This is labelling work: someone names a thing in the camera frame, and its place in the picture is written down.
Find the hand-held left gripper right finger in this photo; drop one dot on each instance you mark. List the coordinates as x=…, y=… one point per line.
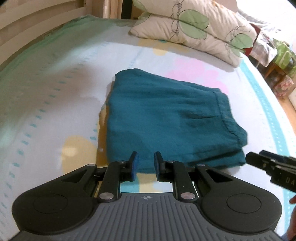
x=157, y=169

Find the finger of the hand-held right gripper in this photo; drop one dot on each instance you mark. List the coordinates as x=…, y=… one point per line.
x=261, y=163
x=279, y=159

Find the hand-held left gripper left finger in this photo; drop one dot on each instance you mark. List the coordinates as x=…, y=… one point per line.
x=134, y=169

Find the teal pants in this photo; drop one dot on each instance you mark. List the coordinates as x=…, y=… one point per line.
x=173, y=120

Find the floral fabric bag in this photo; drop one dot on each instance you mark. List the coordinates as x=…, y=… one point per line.
x=283, y=88

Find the wooden side table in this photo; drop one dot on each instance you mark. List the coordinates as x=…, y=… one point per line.
x=275, y=70

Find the pastel printed bed sheet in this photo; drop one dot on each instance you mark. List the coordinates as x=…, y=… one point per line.
x=57, y=104

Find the green leaf print bags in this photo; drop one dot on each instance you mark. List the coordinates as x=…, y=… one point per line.
x=286, y=55

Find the plaid cloth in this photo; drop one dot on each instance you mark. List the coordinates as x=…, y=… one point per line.
x=266, y=46

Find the leaf print pillow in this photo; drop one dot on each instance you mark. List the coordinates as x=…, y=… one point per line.
x=185, y=34
x=196, y=16

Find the green under sheet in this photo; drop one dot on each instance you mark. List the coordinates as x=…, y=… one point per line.
x=46, y=46

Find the wooden bed frame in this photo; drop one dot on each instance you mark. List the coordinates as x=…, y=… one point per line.
x=34, y=18

